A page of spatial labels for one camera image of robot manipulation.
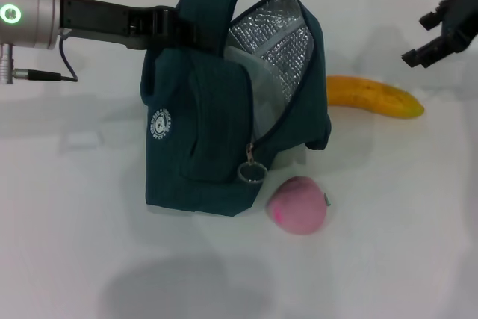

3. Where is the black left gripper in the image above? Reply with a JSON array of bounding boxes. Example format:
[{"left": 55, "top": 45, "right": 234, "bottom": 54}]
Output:
[{"left": 59, "top": 0, "right": 226, "bottom": 57}]

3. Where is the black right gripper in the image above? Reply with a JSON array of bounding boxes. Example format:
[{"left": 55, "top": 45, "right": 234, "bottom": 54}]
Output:
[{"left": 401, "top": 0, "right": 478, "bottom": 69}]

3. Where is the yellow banana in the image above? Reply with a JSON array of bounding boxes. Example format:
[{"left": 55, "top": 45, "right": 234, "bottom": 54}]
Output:
[{"left": 326, "top": 75, "right": 426, "bottom": 120}]

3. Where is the dark teal insulated lunch bag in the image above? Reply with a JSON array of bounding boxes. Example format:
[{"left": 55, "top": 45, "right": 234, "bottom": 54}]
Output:
[{"left": 138, "top": 0, "right": 332, "bottom": 218}]

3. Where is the pink toy peach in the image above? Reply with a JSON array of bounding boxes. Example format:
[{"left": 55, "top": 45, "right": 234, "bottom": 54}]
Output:
[{"left": 265, "top": 176, "right": 332, "bottom": 237}]

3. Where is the dark left arm cable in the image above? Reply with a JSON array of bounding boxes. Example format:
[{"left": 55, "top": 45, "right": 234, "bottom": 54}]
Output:
[{"left": 13, "top": 34, "right": 80, "bottom": 84}]

